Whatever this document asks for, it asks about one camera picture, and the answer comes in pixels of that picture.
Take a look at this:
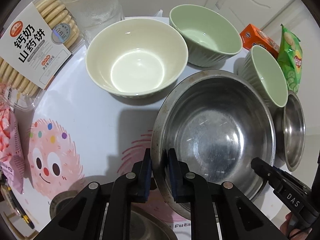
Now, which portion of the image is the right human hand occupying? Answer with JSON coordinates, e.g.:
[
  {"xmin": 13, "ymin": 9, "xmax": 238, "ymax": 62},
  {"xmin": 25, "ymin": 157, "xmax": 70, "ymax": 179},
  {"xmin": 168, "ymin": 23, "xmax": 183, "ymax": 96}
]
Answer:
[{"xmin": 278, "ymin": 212, "xmax": 313, "ymax": 240}]

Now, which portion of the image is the medium stainless steel bowl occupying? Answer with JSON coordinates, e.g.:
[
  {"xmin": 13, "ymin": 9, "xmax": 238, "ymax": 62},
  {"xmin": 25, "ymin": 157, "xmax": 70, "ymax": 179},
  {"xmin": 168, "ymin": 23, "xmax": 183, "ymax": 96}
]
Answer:
[{"xmin": 49, "ymin": 190, "xmax": 177, "ymax": 239}]

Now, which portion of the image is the cream ceramic bowl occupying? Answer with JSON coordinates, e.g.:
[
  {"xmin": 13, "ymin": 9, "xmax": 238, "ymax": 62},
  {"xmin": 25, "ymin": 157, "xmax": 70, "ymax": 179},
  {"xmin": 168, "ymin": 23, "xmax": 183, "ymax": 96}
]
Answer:
[{"xmin": 85, "ymin": 18, "xmax": 188, "ymax": 98}]

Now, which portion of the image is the large stainless steel bowl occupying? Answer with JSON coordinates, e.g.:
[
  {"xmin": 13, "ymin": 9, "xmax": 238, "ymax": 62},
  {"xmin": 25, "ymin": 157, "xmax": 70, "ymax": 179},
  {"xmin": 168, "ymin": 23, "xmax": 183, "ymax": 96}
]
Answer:
[{"xmin": 150, "ymin": 69, "xmax": 277, "ymax": 219}]

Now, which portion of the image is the clear plastic cup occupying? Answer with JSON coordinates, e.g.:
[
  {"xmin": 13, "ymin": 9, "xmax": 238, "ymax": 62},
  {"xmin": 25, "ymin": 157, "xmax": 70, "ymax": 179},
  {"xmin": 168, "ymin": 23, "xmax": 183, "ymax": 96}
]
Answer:
[{"xmin": 61, "ymin": 0, "xmax": 124, "ymax": 46}]

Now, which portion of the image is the black yellow utility knife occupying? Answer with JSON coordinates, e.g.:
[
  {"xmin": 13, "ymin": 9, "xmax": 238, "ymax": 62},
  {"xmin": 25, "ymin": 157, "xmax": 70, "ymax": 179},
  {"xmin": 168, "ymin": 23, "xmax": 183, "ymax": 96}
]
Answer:
[{"xmin": 1, "ymin": 174, "xmax": 35, "ymax": 229}]

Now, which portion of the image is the green ceramic bowl near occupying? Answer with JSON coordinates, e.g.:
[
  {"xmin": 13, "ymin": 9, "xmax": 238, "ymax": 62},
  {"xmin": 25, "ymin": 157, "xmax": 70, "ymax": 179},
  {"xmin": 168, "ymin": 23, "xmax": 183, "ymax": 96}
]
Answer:
[{"xmin": 238, "ymin": 45, "xmax": 288, "ymax": 108}]

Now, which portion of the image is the green ceramic bowl far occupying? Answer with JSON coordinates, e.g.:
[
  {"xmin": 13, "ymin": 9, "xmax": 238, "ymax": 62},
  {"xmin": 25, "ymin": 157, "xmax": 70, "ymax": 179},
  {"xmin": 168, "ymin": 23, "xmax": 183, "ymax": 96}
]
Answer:
[{"xmin": 169, "ymin": 4, "xmax": 242, "ymax": 68}]

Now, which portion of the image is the pink snack bag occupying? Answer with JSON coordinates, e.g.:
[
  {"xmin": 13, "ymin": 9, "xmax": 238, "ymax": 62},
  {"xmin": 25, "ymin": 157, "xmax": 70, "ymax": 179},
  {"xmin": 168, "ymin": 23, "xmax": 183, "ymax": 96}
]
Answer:
[{"xmin": 0, "ymin": 102, "xmax": 25, "ymax": 194}]

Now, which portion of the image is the cartoon printed table cover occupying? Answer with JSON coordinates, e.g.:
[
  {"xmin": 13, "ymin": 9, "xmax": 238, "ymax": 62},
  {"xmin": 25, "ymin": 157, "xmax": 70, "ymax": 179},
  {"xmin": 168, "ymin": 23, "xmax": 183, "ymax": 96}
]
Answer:
[{"xmin": 13, "ymin": 45, "xmax": 289, "ymax": 232}]

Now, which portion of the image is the biscuit package white label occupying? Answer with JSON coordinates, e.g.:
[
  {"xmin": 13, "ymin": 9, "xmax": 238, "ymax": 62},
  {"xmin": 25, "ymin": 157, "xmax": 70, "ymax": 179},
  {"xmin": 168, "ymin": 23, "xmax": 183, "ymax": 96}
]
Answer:
[{"xmin": 1, "ymin": 0, "xmax": 83, "ymax": 111}]

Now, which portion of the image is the green chips bag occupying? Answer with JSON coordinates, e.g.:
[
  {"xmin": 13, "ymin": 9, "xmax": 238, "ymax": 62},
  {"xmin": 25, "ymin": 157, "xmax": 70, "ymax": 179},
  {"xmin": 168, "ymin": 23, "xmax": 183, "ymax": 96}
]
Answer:
[{"xmin": 277, "ymin": 24, "xmax": 303, "ymax": 94}]

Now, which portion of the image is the orange cracker box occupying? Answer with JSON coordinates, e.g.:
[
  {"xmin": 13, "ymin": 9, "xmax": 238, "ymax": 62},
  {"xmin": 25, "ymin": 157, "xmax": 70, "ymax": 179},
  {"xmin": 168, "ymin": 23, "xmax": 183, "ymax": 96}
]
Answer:
[{"xmin": 240, "ymin": 24, "xmax": 279, "ymax": 59}]

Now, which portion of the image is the green ceramic bowl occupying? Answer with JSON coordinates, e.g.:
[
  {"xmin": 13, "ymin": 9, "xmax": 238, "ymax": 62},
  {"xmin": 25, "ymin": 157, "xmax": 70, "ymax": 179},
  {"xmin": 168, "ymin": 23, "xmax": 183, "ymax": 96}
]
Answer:
[
  {"xmin": 169, "ymin": 4, "xmax": 242, "ymax": 68},
  {"xmin": 238, "ymin": 45, "xmax": 288, "ymax": 108}
]

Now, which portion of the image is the small stainless steel bowl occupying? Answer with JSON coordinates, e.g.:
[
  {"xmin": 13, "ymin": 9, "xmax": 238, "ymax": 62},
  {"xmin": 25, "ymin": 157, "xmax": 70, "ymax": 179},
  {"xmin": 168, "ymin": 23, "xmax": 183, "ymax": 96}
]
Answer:
[{"xmin": 273, "ymin": 90, "xmax": 305, "ymax": 172}]

